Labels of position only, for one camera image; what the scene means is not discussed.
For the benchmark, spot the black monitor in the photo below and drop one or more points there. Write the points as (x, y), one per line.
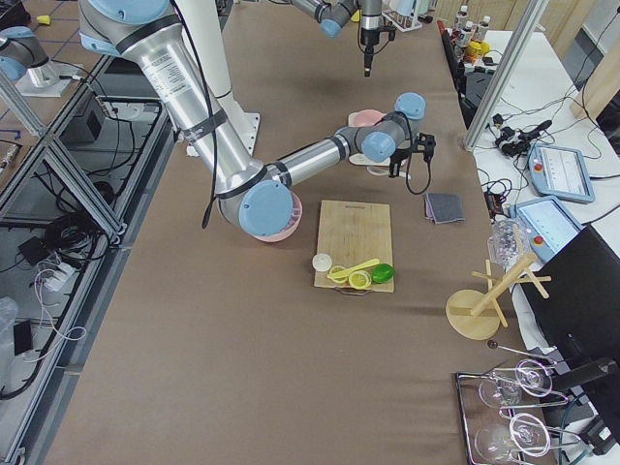
(581, 315)

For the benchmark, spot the cream rabbit tray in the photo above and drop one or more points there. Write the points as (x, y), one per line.
(361, 160)

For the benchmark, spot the lower wine glass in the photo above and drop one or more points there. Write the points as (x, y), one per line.
(524, 438)

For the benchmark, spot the teach pendant tablet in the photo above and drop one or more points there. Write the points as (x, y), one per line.
(549, 225)
(561, 172)

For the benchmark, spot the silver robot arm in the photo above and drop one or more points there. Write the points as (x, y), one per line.
(333, 17)
(178, 46)

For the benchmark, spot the wooden cup tree stand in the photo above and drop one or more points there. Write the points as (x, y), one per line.
(478, 316)

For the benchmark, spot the white wire cup rack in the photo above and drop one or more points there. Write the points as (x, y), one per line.
(407, 15)

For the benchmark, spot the lemon slices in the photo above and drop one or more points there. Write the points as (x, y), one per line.
(357, 279)

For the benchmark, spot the yellow plastic knife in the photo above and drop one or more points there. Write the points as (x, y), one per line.
(356, 269)

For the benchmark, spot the green lime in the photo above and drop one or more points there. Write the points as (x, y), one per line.
(382, 273)

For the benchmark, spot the small pink bowl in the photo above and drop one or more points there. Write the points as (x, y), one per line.
(365, 118)

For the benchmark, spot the far teach pendant tablet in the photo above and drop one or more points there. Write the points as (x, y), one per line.
(561, 172)

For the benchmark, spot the crumpled clear plastic bag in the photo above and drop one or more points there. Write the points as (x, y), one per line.
(508, 242)

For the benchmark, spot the bamboo cutting board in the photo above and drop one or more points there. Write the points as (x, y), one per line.
(352, 232)

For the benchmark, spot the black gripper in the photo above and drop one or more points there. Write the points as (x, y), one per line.
(395, 167)
(369, 40)

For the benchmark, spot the grey folded cloth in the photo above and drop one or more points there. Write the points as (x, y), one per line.
(443, 208)

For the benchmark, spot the near teach pendant tablet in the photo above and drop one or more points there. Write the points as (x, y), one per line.
(549, 225)

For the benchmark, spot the upper wine glass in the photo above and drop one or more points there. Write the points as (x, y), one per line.
(520, 387)

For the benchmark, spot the large pink ice bowl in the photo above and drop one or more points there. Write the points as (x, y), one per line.
(291, 226)

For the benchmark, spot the wine glass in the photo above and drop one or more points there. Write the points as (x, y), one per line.
(520, 387)
(524, 438)

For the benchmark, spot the aluminium frame post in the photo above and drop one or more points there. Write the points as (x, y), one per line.
(517, 43)

